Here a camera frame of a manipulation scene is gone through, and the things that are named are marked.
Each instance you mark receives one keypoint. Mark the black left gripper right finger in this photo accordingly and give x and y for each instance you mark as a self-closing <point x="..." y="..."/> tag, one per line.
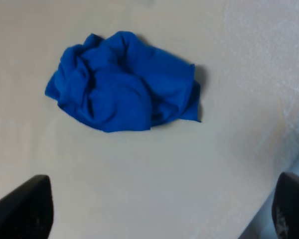
<point x="285" y="207"/>

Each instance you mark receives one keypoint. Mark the crumpled blue cloth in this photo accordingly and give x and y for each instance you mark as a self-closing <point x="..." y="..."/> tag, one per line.
<point x="122" y="84"/>

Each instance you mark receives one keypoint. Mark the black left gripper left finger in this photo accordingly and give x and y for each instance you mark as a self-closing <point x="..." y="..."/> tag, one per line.
<point x="28" y="212"/>

